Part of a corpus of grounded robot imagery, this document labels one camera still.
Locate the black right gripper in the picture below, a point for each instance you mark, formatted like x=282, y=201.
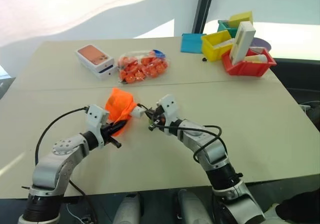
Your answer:
x=157, y=120

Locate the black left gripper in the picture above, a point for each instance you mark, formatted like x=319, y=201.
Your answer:
x=108, y=134

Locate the orange mesh pouch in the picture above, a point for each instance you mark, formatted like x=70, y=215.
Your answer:
x=120, y=104

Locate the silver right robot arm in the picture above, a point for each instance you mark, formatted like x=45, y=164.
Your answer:
x=212, y=151

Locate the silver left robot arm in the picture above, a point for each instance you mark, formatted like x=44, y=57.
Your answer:
x=60, y=159

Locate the pale yellow tube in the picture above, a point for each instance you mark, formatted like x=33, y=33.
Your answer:
x=256, y=58

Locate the clear bag of orange pieces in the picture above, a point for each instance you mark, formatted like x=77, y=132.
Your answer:
x=142, y=67

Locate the white phone box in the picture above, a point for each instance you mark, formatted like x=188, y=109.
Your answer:
x=96, y=60

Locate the small black object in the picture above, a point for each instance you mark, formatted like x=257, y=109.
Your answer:
x=204, y=59

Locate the grey rounded shape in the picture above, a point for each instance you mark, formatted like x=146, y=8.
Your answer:
x=128, y=209
x=192, y=209

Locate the blue plastic bin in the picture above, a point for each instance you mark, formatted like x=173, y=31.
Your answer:
x=191, y=42

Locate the yellow plastic bin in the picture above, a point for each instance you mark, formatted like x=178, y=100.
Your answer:
x=212, y=51

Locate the white item in bin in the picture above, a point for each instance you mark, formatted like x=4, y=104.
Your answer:
x=225, y=43

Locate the red plastic bin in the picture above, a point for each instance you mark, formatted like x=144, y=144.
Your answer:
x=247, y=67

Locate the green plastic bin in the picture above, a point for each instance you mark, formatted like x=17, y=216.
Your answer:
x=226, y=29

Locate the white upright box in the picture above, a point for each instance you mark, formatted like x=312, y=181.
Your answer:
x=241, y=42

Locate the yellow box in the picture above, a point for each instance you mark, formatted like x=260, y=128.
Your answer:
x=241, y=19

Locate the purple round dish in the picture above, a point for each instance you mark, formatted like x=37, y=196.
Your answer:
x=262, y=44

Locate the black chair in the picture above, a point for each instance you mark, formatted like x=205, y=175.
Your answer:
x=300, y=84

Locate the black rounded object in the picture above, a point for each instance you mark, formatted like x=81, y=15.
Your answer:
x=300, y=206

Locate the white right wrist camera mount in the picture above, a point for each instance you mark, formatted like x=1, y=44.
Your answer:
x=168, y=106

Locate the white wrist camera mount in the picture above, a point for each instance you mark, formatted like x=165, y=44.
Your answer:
x=168, y=106
x=96, y=116

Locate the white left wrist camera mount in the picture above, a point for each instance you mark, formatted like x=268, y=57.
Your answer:
x=96, y=116

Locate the dark window post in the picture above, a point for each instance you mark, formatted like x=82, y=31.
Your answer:
x=202, y=9

